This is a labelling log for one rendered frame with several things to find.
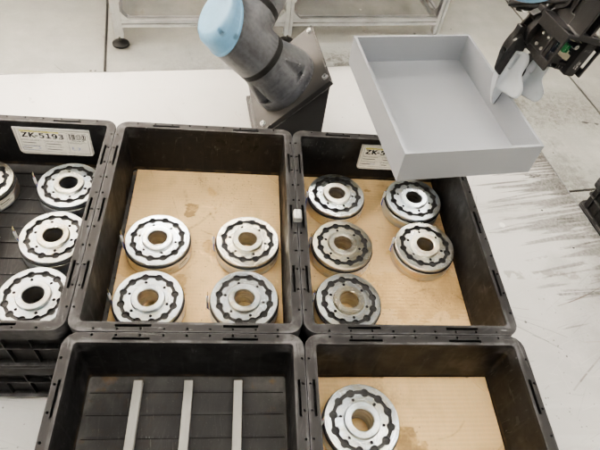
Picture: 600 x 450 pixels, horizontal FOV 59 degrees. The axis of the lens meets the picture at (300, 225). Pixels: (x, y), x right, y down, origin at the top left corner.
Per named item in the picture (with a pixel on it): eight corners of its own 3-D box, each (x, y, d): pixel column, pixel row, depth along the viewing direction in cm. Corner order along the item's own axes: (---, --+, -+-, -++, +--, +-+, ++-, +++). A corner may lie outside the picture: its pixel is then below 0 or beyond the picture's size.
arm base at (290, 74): (255, 82, 126) (227, 56, 119) (305, 41, 120) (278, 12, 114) (266, 123, 117) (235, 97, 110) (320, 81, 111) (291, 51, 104)
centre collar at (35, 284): (19, 282, 77) (17, 280, 77) (54, 281, 78) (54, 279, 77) (12, 312, 74) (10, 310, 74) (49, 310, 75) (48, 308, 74)
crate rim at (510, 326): (290, 139, 96) (292, 129, 94) (449, 147, 100) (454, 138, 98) (302, 341, 71) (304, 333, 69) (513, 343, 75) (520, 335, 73)
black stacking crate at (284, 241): (129, 170, 100) (119, 123, 91) (285, 177, 104) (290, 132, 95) (85, 370, 75) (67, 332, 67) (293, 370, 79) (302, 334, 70)
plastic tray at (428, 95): (348, 62, 88) (354, 35, 84) (459, 60, 92) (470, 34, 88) (395, 180, 72) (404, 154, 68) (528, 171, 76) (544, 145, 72)
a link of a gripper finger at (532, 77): (512, 123, 79) (551, 70, 73) (493, 98, 83) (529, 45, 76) (527, 125, 80) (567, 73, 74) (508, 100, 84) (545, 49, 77)
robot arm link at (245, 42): (228, 79, 115) (180, 38, 106) (254, 27, 117) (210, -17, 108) (262, 78, 107) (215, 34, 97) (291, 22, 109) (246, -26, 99)
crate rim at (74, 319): (120, 130, 93) (118, 120, 91) (290, 139, 96) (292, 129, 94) (68, 339, 68) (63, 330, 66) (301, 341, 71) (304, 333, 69)
